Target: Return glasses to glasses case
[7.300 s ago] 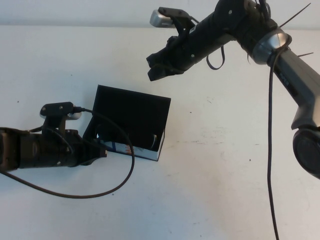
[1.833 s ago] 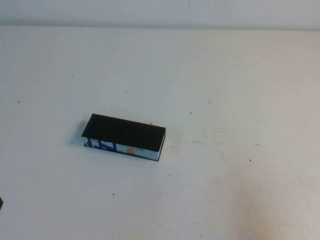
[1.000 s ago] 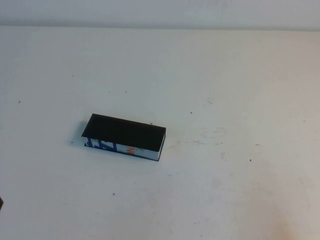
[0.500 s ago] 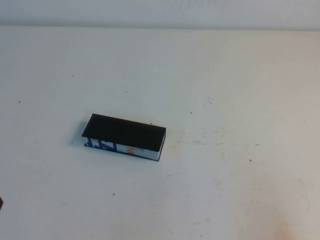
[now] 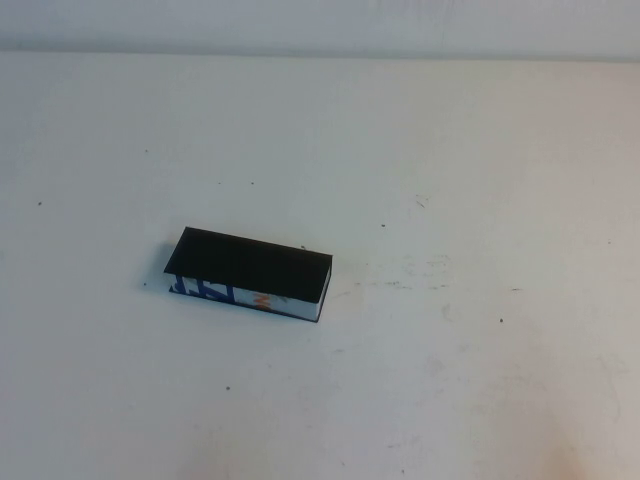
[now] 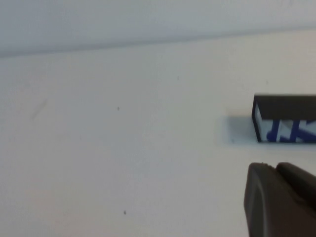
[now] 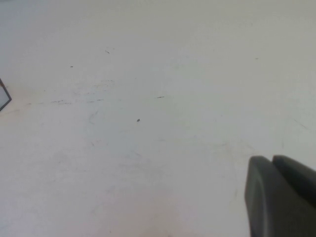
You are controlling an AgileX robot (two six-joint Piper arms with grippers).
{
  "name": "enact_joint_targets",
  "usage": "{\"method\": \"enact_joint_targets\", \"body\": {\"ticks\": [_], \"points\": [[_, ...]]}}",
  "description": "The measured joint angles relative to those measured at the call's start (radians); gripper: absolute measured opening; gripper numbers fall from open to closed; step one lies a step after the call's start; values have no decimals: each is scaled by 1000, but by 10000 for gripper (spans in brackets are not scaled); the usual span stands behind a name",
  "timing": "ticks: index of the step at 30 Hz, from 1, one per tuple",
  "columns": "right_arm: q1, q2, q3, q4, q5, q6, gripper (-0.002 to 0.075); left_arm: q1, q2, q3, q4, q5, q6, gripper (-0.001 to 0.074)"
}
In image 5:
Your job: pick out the black printed glasses case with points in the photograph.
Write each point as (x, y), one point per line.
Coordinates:
(250, 265)

